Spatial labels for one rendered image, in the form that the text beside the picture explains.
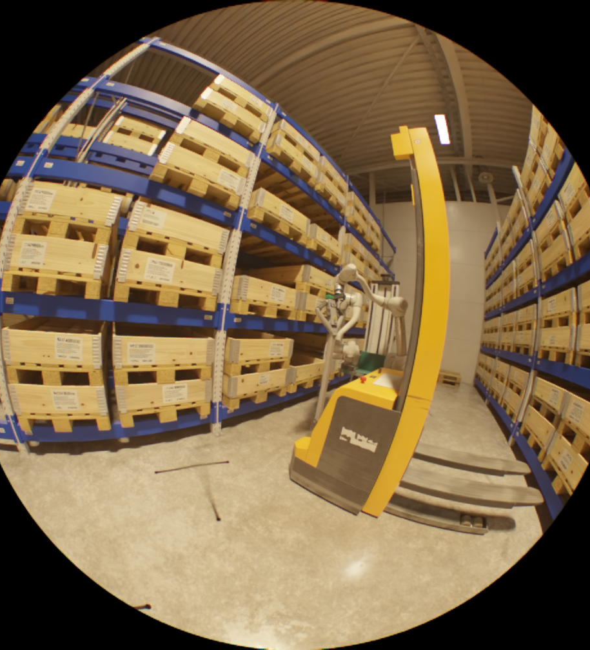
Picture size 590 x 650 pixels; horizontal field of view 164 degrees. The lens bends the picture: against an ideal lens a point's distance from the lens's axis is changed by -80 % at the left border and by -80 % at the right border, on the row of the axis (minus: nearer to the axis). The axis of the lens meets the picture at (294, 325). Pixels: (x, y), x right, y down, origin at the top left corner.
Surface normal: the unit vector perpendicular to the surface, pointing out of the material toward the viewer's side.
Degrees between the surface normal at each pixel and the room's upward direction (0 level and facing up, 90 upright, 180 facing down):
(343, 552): 0
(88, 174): 90
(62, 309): 90
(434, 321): 90
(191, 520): 0
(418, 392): 90
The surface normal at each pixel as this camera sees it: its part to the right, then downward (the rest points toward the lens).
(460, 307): -0.63, -0.05
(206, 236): 0.77, 0.13
